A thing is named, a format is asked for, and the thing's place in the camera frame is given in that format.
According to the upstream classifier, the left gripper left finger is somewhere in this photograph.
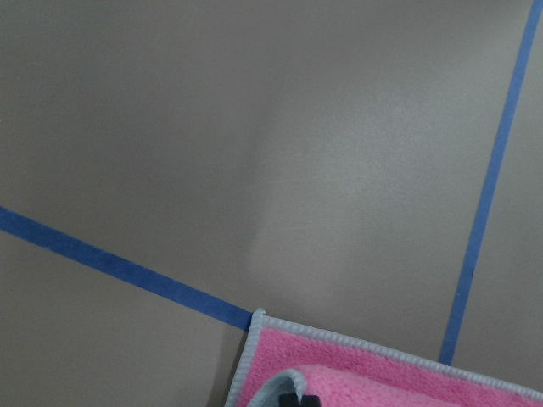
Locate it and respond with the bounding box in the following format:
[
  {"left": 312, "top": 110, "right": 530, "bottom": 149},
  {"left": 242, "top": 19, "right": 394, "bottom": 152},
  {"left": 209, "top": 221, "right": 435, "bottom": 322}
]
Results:
[{"left": 279, "top": 393, "right": 299, "bottom": 407}]

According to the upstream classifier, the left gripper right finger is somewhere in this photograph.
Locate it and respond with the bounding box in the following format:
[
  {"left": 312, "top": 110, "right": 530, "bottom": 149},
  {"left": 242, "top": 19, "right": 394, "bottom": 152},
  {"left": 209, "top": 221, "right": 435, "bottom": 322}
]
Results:
[{"left": 301, "top": 395, "right": 319, "bottom": 407}]

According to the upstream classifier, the pink and grey towel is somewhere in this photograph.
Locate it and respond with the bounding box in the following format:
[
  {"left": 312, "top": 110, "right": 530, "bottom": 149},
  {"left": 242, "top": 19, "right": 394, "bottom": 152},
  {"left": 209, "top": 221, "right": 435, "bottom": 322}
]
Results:
[{"left": 225, "top": 309, "right": 542, "bottom": 406}]

